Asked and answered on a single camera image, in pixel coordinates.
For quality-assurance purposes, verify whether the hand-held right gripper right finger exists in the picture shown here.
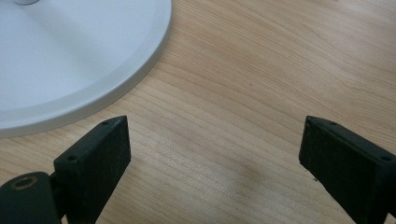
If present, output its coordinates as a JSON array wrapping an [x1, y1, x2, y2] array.
[[298, 115, 396, 224]]

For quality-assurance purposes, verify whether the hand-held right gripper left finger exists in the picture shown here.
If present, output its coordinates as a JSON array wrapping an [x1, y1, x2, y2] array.
[[53, 115, 132, 224]]

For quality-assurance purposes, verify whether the white round lamp base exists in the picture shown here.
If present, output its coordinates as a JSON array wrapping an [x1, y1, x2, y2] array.
[[0, 0, 173, 139]]

